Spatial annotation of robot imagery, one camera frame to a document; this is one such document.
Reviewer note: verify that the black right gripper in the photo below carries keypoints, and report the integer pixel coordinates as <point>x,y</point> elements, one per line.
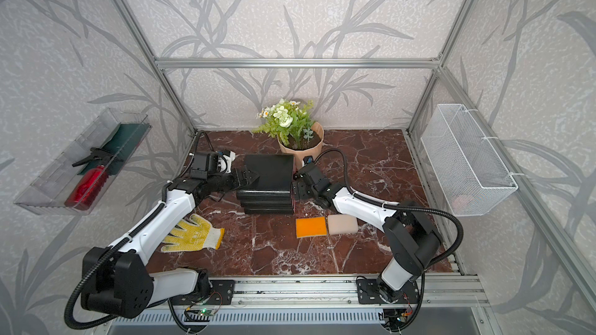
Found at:
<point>297,187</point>

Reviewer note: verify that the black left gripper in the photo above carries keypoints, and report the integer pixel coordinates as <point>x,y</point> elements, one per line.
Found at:
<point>241,182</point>

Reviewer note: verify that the black mini drawer cabinet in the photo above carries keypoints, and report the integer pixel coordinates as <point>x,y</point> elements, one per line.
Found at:
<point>272,191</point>

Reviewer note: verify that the orange white sponge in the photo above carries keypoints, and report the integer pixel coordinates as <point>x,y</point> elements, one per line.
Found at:
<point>342,224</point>

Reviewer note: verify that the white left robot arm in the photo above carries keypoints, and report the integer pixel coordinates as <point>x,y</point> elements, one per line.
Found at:
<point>115,280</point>

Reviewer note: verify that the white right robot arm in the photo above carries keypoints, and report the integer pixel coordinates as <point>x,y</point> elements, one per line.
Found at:
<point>413,238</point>

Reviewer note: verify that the beige ribbed flower pot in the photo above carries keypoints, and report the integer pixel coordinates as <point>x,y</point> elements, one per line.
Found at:
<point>306,148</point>

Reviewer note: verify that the artificial green flower plant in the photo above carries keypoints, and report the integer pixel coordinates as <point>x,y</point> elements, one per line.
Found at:
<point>287,118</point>

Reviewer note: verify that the yellow white work glove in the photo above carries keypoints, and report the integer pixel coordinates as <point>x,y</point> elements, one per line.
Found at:
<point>194,234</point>

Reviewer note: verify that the dark green pad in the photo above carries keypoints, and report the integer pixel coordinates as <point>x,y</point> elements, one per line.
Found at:
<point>116,150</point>

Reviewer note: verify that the pink item in basket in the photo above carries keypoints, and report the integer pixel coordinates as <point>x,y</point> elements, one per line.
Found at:
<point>461,203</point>

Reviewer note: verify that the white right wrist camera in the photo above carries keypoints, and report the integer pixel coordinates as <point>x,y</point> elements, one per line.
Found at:
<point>307,160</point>

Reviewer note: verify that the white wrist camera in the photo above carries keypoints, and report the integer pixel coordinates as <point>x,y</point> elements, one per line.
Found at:
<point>225,161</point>
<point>307,160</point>

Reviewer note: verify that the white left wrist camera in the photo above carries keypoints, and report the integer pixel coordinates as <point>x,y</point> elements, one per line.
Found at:
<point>225,161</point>

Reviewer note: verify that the red handled garden tool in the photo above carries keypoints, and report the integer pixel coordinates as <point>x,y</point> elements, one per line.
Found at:
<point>87,190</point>

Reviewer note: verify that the white wire mesh basket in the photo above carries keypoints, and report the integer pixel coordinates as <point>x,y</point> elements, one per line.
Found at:
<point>465,161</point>

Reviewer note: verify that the clear plastic wall tray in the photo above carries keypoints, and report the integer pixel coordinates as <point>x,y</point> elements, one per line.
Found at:
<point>77,179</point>

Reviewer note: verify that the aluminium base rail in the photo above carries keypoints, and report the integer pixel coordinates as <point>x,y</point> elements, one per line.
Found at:
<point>453,299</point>

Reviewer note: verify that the aluminium cage frame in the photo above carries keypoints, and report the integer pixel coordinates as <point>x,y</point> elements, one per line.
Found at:
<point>576,266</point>

